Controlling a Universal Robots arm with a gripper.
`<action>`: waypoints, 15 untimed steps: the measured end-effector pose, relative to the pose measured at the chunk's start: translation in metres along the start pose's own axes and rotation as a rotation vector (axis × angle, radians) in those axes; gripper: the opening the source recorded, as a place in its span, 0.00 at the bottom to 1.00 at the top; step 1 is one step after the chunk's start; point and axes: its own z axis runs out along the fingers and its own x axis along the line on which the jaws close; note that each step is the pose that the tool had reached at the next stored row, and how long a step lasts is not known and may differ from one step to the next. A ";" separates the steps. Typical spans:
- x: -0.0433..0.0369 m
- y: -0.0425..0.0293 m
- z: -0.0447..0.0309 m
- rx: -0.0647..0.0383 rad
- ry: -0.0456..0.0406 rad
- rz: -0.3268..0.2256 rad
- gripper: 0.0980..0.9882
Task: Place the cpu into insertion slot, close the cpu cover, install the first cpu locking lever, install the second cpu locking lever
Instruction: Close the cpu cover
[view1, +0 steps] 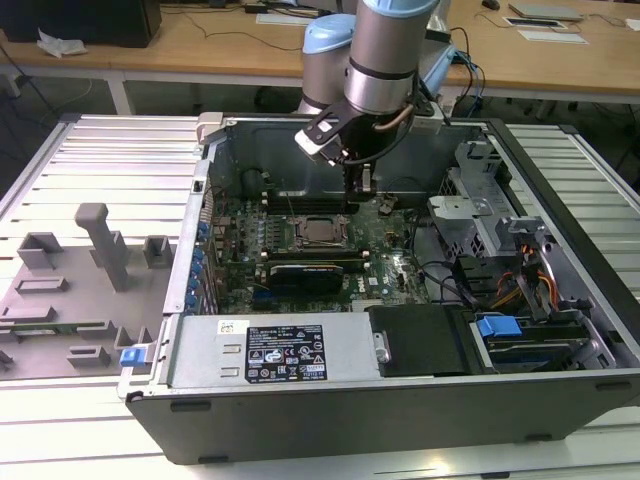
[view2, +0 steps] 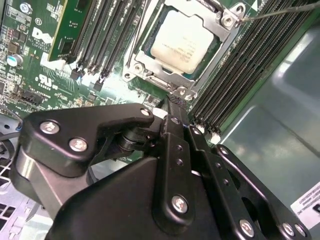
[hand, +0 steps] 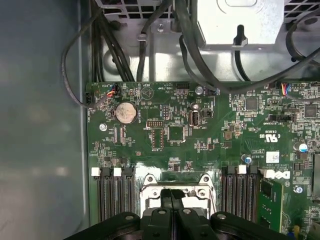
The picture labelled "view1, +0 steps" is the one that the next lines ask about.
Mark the silver CPU plate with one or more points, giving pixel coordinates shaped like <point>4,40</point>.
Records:
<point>322,230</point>

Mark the thin metal locking lever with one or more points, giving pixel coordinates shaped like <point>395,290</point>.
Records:
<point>325,243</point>
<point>287,202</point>

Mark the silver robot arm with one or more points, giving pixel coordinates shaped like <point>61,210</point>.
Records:
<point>385,50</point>

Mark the black RAM slot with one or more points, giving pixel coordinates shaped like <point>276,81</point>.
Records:
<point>307,197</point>
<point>307,205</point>

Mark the CPU socket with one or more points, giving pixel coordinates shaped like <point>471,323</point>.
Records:
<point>322,231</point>

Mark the blue expansion slot clip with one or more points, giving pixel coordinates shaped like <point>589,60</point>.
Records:
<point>190,301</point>
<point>202,231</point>
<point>199,256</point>
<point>196,272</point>
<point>193,287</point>

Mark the green motherboard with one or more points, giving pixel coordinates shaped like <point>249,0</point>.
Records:
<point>385,260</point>

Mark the black RAM stick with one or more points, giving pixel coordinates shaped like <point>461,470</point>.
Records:
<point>315,256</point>

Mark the silver metal drive cage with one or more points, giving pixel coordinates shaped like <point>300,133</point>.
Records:
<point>465,220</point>

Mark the black graphics card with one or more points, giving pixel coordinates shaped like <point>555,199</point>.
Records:
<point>305,277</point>

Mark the black power adapter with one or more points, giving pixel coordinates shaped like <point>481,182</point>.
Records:
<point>256,7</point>

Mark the wooden desk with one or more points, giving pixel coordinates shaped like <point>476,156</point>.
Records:
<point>200,50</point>

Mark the black plastic shroud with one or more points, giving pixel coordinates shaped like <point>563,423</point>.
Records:
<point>420,340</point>

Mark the white printed paper sheet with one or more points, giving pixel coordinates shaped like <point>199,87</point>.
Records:
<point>552,36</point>

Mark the hard disk in blue carrier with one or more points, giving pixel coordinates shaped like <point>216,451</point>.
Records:
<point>497,330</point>

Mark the silver laptop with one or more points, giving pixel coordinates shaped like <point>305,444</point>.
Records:
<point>545,10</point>

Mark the silver power supply box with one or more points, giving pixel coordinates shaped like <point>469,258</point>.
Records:
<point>200,350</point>

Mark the black open PC case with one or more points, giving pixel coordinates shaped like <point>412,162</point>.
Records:
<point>350,425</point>

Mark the black computer box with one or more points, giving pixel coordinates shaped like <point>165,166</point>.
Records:
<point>80,20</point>

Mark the blue case latch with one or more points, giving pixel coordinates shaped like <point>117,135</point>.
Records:
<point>130,357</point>

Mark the crumpled white paper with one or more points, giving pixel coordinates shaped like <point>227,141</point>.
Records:
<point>62,44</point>

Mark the grey parts rack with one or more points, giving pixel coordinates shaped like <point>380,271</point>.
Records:
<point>75,300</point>

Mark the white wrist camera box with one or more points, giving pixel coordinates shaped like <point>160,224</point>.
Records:
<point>310,142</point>

